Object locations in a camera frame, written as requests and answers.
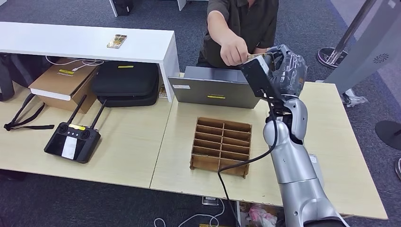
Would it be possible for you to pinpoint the black round base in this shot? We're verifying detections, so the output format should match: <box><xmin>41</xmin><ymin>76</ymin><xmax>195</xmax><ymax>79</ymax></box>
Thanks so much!
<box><xmin>375</xmin><ymin>120</ymin><xmax>401</xmax><ymax>151</ymax></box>

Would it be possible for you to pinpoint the wooden card organizer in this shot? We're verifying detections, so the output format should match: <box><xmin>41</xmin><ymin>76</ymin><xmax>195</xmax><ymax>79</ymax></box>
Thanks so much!
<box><xmin>189</xmin><ymin>117</ymin><xmax>253</xmax><ymax>179</ymax></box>

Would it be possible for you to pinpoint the grey panel with swirl logo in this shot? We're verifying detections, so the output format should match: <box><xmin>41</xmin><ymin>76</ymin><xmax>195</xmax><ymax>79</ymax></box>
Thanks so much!
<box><xmin>324</xmin><ymin>0</ymin><xmax>401</xmax><ymax>95</ymax></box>

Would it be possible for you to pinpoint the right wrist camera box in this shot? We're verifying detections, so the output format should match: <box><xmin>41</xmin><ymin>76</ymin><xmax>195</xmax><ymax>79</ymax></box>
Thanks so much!
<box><xmin>240</xmin><ymin>55</ymin><xmax>276</xmax><ymax>99</ymax></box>

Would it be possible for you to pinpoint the black zip case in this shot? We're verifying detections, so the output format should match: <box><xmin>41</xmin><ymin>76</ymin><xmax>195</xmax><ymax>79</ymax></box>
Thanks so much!
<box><xmin>91</xmin><ymin>61</ymin><xmax>160</xmax><ymax>108</ymax></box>

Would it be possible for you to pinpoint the white desk shelf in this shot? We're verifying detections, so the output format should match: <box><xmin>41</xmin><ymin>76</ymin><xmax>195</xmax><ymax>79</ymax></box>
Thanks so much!
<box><xmin>0</xmin><ymin>21</ymin><xmax>182</xmax><ymax>103</ymax></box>

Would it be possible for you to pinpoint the person's right hand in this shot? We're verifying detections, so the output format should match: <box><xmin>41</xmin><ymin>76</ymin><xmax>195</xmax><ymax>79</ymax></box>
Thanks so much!
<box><xmin>220</xmin><ymin>37</ymin><xmax>250</xmax><ymax>67</ymax></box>

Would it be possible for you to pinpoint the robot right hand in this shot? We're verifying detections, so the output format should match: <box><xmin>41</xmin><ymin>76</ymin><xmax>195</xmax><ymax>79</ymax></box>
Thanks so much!
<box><xmin>264</xmin><ymin>44</ymin><xmax>308</xmax><ymax>98</ymax></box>

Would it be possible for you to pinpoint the black backpack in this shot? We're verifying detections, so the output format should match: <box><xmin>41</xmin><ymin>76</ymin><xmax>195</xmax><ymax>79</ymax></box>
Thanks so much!
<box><xmin>0</xmin><ymin>53</ymin><xmax>60</xmax><ymax>103</ymax></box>

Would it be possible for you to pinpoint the floor power socket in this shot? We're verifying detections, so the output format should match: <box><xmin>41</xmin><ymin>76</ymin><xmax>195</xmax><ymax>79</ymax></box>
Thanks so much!
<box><xmin>202</xmin><ymin>196</ymin><xmax>219</xmax><ymax>207</ymax></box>

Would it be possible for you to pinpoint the scenic printed card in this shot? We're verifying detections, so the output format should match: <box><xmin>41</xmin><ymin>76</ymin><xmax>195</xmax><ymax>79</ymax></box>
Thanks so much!
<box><xmin>106</xmin><ymin>34</ymin><xmax>128</xmax><ymax>49</ymax></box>

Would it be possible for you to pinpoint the white floor cable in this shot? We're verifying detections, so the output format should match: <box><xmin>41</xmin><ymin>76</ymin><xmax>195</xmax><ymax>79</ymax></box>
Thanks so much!
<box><xmin>153</xmin><ymin>199</ymin><xmax>226</xmax><ymax>227</ymax></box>

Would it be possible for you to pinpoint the black remote controller with antennas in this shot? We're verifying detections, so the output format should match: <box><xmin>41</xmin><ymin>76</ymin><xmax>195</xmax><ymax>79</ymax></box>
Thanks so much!
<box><xmin>43</xmin><ymin>94</ymin><xmax>107</xmax><ymax>165</ymax></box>

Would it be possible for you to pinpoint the cardboard box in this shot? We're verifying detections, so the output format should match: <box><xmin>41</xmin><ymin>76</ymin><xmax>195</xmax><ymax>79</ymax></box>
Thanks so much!
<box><xmin>28</xmin><ymin>58</ymin><xmax>100</xmax><ymax>114</ymax></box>

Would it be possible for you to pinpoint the person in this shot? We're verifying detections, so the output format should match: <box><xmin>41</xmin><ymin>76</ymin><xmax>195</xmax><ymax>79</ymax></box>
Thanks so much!
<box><xmin>196</xmin><ymin>0</ymin><xmax>279</xmax><ymax>70</ymax></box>

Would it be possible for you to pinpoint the pink plastic bag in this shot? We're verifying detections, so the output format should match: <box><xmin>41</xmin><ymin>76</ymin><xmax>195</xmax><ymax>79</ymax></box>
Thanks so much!
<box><xmin>249</xmin><ymin>206</ymin><xmax>278</xmax><ymax>227</ymax></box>

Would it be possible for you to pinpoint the clear plastic wrapping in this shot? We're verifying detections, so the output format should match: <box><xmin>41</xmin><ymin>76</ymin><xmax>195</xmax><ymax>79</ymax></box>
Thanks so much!
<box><xmin>340</xmin><ymin>88</ymin><xmax>369</xmax><ymax>108</ymax></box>

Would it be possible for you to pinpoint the black strap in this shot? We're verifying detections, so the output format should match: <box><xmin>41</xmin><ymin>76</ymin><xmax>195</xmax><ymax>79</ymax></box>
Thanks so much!
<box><xmin>3</xmin><ymin>93</ymin><xmax>55</xmax><ymax>131</ymax></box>

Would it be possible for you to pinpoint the grey laptop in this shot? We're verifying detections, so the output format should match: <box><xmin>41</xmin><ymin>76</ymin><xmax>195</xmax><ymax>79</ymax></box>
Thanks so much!
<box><xmin>167</xmin><ymin>66</ymin><xmax>262</xmax><ymax>110</ymax></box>

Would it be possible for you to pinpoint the chrome stanchion post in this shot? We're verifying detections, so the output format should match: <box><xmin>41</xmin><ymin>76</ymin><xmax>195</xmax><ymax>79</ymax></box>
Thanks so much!
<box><xmin>316</xmin><ymin>0</ymin><xmax>378</xmax><ymax>70</ymax></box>

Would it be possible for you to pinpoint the grey card reader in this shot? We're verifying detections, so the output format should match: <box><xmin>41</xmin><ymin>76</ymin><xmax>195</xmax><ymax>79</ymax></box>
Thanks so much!
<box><xmin>308</xmin><ymin>153</ymin><xmax>325</xmax><ymax>189</ymax></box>

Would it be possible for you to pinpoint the black computer tower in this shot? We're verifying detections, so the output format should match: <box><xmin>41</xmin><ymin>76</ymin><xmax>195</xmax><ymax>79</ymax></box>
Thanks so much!
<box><xmin>112</xmin><ymin>0</ymin><xmax>134</xmax><ymax>16</ymax></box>

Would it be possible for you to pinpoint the white charging cable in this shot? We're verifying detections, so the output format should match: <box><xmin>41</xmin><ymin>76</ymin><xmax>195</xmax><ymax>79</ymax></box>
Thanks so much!
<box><xmin>45</xmin><ymin>55</ymin><xmax>105</xmax><ymax>72</ymax></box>

